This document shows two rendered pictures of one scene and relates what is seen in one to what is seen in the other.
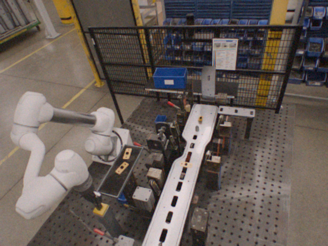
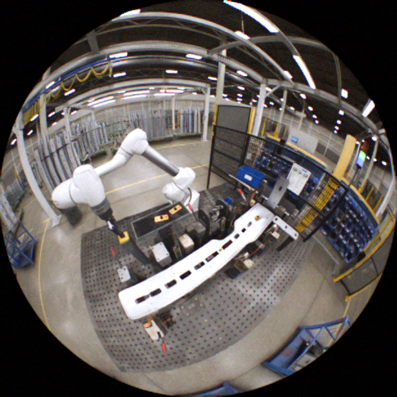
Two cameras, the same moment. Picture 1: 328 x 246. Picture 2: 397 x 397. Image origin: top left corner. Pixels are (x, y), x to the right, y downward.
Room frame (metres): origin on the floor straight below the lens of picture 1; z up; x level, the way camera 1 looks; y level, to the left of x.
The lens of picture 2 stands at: (0.56, -0.08, 1.72)
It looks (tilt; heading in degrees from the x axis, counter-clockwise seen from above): 42 degrees down; 25
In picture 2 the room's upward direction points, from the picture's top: 4 degrees clockwise
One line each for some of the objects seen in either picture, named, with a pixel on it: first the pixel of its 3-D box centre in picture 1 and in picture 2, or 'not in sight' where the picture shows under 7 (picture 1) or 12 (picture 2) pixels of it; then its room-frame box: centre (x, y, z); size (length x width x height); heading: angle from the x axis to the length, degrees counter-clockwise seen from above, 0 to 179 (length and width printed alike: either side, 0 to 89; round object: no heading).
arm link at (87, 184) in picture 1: (81, 180); (100, 204); (0.62, 0.42, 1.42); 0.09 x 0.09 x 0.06
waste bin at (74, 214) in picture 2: not in sight; (69, 207); (0.17, 2.95, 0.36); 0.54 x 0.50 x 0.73; 59
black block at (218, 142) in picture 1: (217, 153); (252, 252); (1.09, -0.37, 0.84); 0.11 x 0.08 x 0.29; 64
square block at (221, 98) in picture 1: (221, 111); (273, 220); (1.53, -0.54, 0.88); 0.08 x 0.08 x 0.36; 64
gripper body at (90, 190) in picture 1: (87, 189); (107, 215); (0.62, 0.42, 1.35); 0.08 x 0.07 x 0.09; 64
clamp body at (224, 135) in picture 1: (224, 139); (265, 243); (1.19, -0.46, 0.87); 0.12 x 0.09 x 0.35; 64
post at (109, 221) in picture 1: (112, 226); (136, 252); (0.62, 0.41, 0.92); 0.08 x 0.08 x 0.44; 64
